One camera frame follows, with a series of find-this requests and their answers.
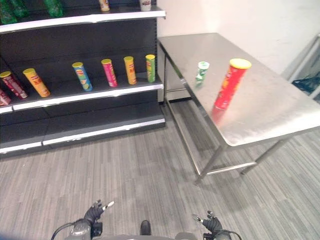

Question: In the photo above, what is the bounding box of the white snack cup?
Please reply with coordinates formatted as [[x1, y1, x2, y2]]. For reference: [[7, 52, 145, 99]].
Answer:
[[139, 0, 152, 12]]

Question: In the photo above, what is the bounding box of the robot dark foot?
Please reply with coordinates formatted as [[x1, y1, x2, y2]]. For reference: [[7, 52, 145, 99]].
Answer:
[[139, 219, 152, 236]]

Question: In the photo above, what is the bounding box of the stainless steel table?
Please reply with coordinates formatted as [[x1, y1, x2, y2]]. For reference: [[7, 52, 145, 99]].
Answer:
[[157, 32, 320, 186]]

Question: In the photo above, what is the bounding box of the small green white cup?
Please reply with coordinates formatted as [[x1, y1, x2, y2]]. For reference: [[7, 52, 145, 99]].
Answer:
[[195, 61, 210, 82]]

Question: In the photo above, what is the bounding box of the black retail shelf unit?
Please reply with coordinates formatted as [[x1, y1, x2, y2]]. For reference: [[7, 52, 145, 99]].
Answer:
[[0, 0, 167, 159]]

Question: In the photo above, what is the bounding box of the blue chips can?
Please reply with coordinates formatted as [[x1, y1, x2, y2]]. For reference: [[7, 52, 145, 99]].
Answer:
[[71, 61, 94, 92]]

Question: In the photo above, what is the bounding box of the robot grey body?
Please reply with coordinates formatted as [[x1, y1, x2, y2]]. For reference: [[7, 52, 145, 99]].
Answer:
[[99, 231, 204, 240]]

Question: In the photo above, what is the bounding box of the yellow snack can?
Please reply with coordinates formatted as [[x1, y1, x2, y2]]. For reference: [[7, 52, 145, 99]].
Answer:
[[98, 0, 111, 12]]

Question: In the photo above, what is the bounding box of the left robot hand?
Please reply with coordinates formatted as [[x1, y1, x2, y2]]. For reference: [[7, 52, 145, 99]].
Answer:
[[83, 199, 116, 226]]

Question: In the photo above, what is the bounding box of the dark bag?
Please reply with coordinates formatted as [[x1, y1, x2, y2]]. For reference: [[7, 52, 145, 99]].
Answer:
[[291, 76, 320, 95]]

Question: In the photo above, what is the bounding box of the green chips can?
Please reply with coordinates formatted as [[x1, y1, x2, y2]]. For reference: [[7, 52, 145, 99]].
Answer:
[[145, 54, 156, 84]]

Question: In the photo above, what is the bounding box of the orange chips can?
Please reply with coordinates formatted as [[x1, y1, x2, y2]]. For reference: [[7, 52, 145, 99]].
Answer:
[[22, 68, 51, 98], [123, 55, 138, 86]]

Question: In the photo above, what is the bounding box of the dark red snack box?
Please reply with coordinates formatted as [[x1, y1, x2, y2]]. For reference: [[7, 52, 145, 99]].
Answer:
[[0, 88, 12, 107]]

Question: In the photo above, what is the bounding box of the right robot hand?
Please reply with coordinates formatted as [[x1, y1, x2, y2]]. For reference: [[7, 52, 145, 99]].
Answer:
[[191, 210, 223, 235]]

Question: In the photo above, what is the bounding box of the dark red chips can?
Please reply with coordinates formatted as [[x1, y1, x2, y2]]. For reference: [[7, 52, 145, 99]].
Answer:
[[0, 70, 29, 100]]

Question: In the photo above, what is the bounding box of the green plastic bottle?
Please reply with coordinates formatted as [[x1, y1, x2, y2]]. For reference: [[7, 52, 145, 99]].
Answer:
[[0, 0, 18, 26], [42, 0, 64, 18], [9, 0, 30, 19]]

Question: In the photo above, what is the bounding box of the grey metal frame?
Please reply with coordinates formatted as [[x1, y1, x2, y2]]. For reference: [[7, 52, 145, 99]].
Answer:
[[281, 33, 320, 100]]

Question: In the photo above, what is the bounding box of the pink chips can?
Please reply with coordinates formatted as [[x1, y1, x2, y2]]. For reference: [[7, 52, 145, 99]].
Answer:
[[100, 58, 119, 88]]

